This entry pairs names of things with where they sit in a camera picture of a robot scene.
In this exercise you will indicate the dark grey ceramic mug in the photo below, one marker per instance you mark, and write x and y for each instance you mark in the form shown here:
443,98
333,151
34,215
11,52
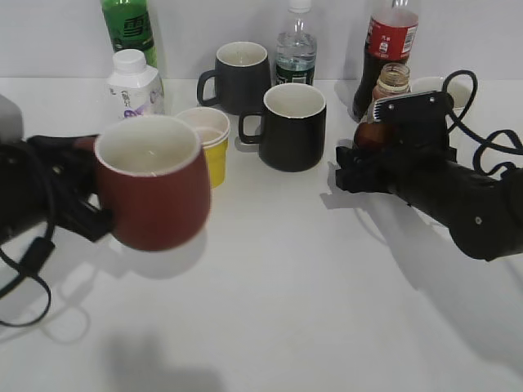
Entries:
239,80

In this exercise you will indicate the cola bottle red label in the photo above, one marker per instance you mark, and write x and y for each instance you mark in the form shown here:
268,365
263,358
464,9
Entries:
390,35

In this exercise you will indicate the white milk bottle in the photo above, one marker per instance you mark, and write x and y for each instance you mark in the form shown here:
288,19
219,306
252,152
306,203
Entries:
134,87

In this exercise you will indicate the black ceramic mug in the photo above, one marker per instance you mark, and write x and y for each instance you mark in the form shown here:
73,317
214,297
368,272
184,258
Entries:
290,128

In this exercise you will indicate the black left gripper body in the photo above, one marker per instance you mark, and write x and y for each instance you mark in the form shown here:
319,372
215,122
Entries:
72,165

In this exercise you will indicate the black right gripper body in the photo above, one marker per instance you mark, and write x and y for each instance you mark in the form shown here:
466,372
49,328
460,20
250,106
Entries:
414,141

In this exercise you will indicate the yellow paper cup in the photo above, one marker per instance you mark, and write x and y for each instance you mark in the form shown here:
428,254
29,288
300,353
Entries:
216,160

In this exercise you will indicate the clear water bottle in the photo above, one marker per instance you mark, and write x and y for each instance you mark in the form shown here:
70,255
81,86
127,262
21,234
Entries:
296,47

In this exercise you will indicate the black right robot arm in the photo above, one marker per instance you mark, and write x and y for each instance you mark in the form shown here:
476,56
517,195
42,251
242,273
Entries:
483,215

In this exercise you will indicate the green soda bottle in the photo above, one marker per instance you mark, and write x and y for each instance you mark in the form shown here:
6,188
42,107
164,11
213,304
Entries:
129,27

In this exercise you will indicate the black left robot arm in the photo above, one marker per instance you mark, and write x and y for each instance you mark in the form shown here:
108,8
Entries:
23,197

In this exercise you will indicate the red ceramic mug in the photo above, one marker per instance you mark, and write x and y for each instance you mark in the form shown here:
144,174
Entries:
152,175

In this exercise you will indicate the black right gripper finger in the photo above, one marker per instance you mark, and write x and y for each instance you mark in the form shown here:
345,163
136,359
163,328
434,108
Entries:
359,170

